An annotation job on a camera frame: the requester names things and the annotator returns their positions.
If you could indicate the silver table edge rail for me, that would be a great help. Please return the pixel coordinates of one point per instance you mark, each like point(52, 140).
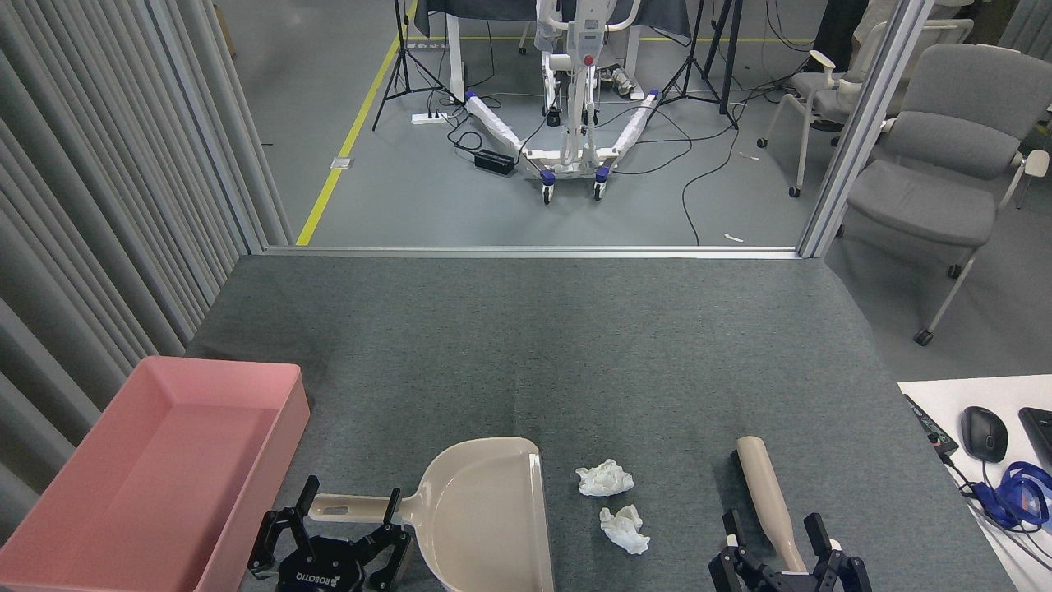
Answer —
point(534, 252)

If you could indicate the white-legged desk dark cloth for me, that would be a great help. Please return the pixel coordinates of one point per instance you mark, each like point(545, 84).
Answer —
point(454, 57)

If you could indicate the metal floor outlet plate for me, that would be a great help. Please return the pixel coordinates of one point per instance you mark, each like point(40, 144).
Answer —
point(342, 163)

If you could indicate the white tissue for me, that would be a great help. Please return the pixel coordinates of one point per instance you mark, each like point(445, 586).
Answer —
point(625, 530)
point(604, 478)

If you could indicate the white side desk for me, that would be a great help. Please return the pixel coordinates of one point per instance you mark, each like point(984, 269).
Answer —
point(945, 395)

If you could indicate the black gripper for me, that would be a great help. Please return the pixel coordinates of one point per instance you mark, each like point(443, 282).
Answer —
point(781, 582)
point(320, 571)

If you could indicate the black keyboard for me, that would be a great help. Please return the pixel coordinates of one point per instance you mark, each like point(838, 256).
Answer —
point(1040, 432)

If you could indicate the black power adapter box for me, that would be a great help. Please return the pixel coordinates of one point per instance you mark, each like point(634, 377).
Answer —
point(495, 161)

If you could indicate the white stand on wheels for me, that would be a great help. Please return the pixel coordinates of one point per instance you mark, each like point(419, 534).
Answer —
point(567, 156)

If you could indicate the grey pleated curtain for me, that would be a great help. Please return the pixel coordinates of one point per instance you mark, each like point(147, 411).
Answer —
point(66, 205)

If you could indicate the white power strip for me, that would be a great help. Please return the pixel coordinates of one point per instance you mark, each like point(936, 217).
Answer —
point(429, 117)

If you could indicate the grey padded chair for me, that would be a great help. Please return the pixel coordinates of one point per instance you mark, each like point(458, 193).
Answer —
point(929, 197)

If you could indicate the beige hand brush black bristles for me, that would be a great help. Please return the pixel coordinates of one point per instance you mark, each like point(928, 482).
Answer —
point(764, 485)

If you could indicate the small black device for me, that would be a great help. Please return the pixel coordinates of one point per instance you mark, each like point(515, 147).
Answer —
point(930, 426)

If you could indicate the pink plastic bin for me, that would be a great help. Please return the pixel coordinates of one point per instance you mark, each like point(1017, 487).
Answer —
point(164, 477)

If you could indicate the black computer mouse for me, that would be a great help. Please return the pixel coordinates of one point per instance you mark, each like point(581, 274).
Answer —
point(984, 434)

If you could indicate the black tripod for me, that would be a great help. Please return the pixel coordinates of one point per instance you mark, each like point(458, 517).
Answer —
point(403, 57)
point(727, 57)

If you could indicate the grey chair white frame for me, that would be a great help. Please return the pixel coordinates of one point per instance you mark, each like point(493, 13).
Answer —
point(814, 86)

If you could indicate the beige plastic dustpan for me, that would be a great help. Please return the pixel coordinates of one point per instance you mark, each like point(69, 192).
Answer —
point(485, 518)

